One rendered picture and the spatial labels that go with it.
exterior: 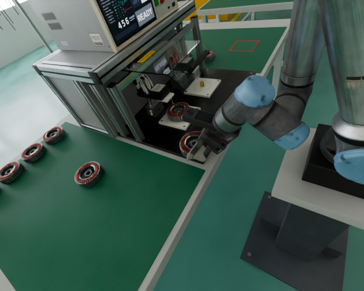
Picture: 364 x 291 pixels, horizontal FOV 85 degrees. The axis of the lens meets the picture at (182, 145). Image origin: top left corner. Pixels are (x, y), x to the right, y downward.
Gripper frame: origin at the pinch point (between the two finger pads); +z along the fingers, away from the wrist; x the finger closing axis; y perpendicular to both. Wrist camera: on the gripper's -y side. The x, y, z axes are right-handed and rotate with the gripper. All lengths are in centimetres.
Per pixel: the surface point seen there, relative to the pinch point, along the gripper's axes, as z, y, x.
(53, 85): 25, -68, 0
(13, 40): 418, -503, 212
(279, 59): 27, 27, 130
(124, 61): -4.8, -37.9, 10.0
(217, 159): 2.1, 10.8, 2.0
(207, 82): 13.6, -9.6, 45.7
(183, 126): 10.9, -7.1, 11.8
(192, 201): 2.4, 9.6, -17.6
